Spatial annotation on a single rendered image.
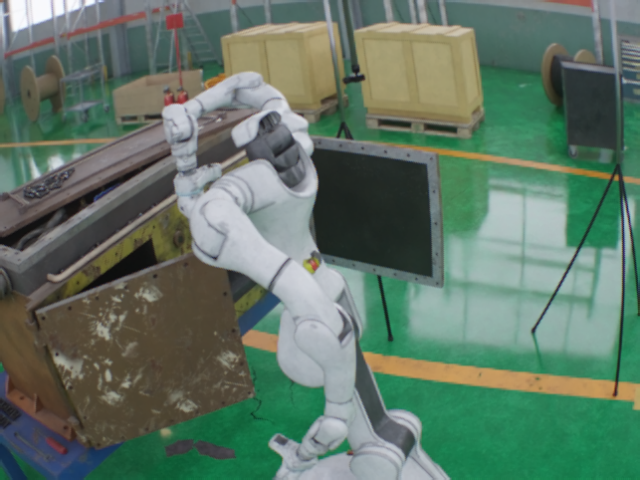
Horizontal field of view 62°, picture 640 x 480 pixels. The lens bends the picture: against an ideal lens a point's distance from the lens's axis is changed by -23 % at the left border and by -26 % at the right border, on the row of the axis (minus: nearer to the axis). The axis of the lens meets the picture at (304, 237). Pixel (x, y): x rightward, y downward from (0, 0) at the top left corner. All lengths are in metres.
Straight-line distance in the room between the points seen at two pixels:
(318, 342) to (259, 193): 0.34
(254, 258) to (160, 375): 0.80
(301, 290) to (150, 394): 0.87
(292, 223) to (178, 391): 0.79
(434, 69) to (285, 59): 1.80
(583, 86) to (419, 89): 1.99
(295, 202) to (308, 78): 5.83
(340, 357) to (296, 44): 6.10
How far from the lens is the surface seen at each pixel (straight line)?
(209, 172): 1.82
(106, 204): 2.11
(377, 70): 6.84
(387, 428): 1.85
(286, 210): 1.49
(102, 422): 2.06
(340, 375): 1.40
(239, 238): 1.32
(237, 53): 7.78
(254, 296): 2.72
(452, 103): 6.63
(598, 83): 6.09
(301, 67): 7.28
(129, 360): 1.96
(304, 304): 1.32
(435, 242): 2.59
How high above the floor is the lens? 2.03
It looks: 25 degrees down
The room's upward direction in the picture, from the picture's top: 8 degrees counter-clockwise
